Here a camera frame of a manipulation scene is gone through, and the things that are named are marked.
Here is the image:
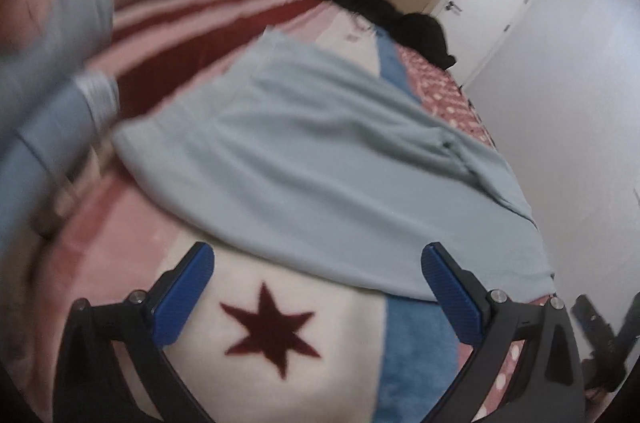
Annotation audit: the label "grey sleeved forearm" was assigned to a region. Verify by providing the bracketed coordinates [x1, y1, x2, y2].
[1, 0, 119, 253]

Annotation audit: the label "light blue pants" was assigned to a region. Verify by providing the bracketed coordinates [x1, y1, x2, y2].
[113, 31, 554, 303]

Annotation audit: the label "striped patterned bed blanket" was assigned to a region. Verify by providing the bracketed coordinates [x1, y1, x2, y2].
[1, 0, 502, 422]

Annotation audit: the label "black clothes pile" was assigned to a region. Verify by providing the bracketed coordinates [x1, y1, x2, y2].
[330, 0, 457, 70]

